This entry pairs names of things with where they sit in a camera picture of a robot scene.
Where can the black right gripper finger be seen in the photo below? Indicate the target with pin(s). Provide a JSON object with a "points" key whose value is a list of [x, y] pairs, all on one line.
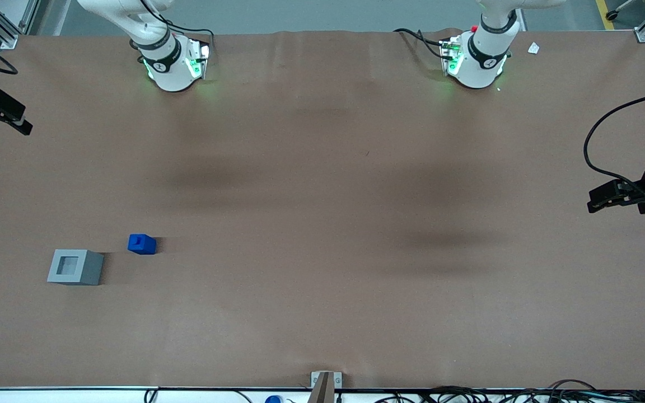
{"points": [[9, 109]]}

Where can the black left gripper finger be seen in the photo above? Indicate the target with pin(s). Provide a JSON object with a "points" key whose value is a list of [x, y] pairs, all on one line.
{"points": [[611, 191], [613, 204]]}

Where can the blue plastic part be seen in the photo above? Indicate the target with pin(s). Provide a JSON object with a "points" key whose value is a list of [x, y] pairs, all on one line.
{"points": [[142, 245]]}

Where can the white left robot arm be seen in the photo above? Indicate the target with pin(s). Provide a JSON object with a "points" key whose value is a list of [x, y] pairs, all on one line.
{"points": [[476, 64]]}

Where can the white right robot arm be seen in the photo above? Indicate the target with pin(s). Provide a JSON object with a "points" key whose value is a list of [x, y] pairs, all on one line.
{"points": [[168, 70]]}

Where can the gray square base block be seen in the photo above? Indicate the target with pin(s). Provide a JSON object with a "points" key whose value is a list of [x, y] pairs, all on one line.
{"points": [[90, 271]]}

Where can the small white paper scrap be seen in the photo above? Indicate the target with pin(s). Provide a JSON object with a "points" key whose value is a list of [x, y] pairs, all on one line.
{"points": [[533, 48]]}

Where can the brown table cover sheet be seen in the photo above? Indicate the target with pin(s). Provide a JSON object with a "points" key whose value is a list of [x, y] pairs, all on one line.
{"points": [[322, 224]]}

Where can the blue round cap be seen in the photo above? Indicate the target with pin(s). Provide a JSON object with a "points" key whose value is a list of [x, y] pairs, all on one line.
{"points": [[273, 399]]}

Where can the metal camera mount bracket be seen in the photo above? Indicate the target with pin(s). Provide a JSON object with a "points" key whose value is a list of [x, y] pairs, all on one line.
{"points": [[325, 386]]}

